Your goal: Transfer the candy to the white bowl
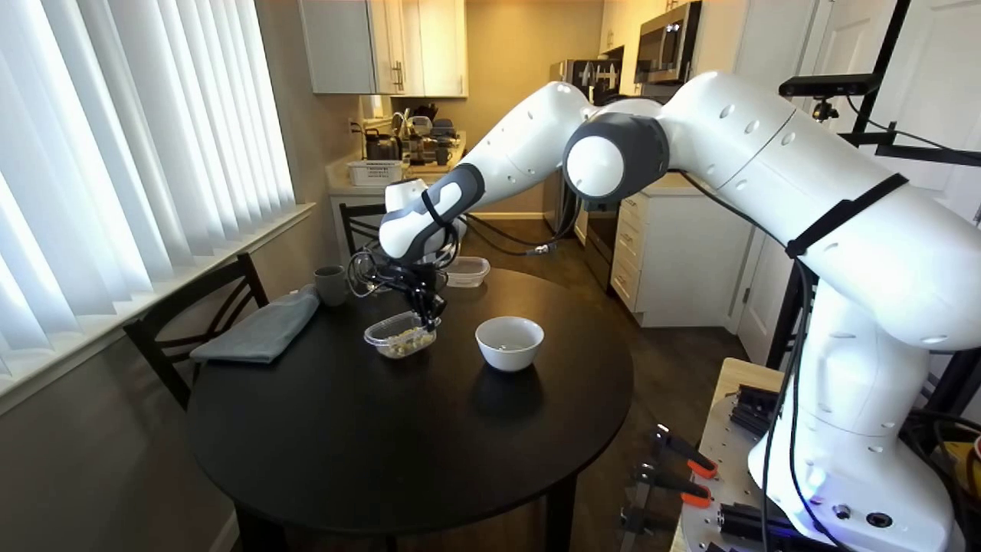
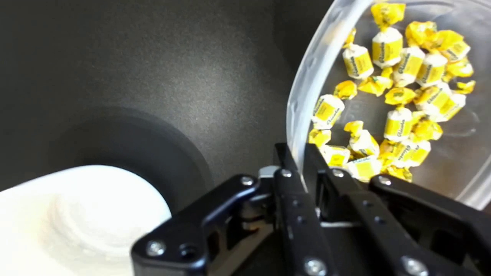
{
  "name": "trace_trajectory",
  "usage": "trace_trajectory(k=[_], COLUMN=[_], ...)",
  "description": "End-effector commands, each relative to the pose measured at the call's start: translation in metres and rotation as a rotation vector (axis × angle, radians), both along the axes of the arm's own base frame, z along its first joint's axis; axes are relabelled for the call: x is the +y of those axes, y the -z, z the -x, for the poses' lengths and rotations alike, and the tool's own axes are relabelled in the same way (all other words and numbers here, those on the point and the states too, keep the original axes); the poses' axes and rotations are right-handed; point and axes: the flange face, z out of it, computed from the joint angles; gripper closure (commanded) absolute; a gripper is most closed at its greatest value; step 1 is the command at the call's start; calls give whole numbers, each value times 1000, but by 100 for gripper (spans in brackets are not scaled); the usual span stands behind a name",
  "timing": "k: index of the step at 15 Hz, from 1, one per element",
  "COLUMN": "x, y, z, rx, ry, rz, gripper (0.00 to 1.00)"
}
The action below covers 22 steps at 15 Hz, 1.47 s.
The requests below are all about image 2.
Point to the white ceramic bowl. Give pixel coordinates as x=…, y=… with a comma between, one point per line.
x=77, y=223

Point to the clear plastic candy container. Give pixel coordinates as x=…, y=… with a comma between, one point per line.
x=461, y=158

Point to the yellow wrapped candy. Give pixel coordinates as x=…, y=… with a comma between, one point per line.
x=432, y=69
x=364, y=167
x=427, y=128
x=358, y=61
x=377, y=84
x=346, y=89
x=400, y=95
x=335, y=154
x=400, y=124
x=441, y=101
x=452, y=46
x=387, y=46
x=320, y=136
x=409, y=64
x=412, y=151
x=363, y=141
x=328, y=110
x=400, y=173
x=461, y=69

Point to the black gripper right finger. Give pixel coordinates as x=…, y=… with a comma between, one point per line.
x=409, y=230

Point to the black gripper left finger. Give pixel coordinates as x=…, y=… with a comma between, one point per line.
x=240, y=223

